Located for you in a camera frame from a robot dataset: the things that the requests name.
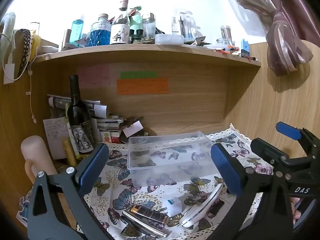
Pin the clear glass jar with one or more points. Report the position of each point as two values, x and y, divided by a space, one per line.
149 25

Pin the yellow candle stick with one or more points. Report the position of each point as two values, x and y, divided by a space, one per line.
69 152

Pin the orange sticky note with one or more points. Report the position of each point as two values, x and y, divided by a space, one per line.
142 86

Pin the white plastic lidded box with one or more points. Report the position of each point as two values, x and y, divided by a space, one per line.
169 39

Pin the black lace headband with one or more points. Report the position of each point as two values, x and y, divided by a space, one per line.
26 50

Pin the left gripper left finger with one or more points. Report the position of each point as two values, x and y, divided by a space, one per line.
46 218

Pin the black gold lighter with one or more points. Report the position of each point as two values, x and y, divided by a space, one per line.
143 211

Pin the green glass bottle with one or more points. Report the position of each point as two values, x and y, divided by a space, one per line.
136 24

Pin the blue liquid bottle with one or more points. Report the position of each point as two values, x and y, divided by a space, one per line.
76 30

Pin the person's right hand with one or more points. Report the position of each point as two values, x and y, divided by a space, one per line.
295 213

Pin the green sticky note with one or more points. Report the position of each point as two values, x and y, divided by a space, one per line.
138 75

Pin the white note paper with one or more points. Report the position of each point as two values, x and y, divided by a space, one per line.
56 130

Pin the mauve curtain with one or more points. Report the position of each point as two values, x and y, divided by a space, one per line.
288 23

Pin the white power adapter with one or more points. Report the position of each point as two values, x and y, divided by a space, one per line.
175 205

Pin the cream ceramic mug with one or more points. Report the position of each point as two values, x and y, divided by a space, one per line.
36 157

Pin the white paper tag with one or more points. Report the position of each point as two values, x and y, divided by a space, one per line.
133 129

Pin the white curved remote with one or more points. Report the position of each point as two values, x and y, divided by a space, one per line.
198 211

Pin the wooden shelf board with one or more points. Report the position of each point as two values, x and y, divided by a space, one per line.
147 53

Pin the pink sticky note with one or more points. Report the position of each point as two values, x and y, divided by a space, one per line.
95 76

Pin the silver metal pen tube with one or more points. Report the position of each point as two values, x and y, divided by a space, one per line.
142 226

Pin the blue beads glass jar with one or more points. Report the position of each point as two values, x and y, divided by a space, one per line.
100 32

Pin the white label sake bottle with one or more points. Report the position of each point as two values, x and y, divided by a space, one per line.
121 25

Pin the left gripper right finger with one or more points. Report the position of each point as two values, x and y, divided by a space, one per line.
272 220

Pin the white charger with cable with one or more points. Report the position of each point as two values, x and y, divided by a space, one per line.
12 46

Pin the dark wine bottle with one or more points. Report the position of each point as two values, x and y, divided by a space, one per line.
80 119

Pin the clear plastic storage box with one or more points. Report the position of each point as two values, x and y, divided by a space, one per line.
167 159

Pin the stack of books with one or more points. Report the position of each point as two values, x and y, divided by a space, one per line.
110 129

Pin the butterfly print tablecloth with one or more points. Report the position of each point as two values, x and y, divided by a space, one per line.
110 196

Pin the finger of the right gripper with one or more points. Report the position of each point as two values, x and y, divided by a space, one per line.
269 153
289 131

